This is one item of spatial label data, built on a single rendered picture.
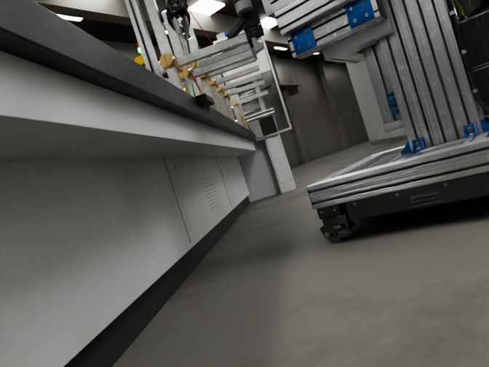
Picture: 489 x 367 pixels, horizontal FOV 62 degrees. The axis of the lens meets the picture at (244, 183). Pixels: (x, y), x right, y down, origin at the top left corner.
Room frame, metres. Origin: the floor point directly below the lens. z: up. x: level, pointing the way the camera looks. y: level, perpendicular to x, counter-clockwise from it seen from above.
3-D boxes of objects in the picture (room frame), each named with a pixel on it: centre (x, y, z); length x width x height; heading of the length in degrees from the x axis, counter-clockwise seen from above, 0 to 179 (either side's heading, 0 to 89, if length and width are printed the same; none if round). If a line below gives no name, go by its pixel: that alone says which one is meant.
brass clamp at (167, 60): (1.61, 0.13, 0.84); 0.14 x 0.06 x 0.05; 173
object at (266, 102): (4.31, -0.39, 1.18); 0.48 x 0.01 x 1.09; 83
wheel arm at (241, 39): (1.61, 0.04, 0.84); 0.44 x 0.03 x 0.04; 83
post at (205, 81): (2.33, 0.04, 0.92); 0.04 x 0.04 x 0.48; 83
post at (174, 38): (1.83, 0.10, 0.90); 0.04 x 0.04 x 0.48; 83
